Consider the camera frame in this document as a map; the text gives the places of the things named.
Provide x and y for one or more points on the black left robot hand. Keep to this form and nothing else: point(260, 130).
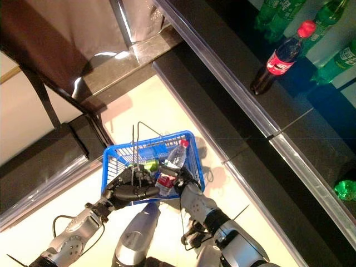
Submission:
point(130, 192)

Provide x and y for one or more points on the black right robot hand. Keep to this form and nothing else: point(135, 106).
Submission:
point(183, 178)

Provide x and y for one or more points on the clear water bottle red label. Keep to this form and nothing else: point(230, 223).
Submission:
point(175, 158)

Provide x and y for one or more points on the blue plastic shopping basket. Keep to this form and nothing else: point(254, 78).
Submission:
point(196, 158)

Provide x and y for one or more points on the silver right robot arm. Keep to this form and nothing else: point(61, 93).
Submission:
point(200, 205)

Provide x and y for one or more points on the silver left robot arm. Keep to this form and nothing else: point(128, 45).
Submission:
point(72, 236)

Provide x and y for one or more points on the green bottle green cap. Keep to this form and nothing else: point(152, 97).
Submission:
point(151, 165)

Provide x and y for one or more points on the dark side shelving unit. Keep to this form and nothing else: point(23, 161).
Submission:
point(41, 172)

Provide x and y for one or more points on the Coca-Cola bottle red label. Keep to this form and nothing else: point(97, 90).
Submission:
point(281, 65)

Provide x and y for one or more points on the brown glossy corner panel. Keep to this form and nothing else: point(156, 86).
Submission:
point(55, 33)

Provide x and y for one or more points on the dark shelf board with rail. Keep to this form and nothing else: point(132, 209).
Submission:
point(320, 155)
point(222, 41)
point(200, 97)
point(278, 208)

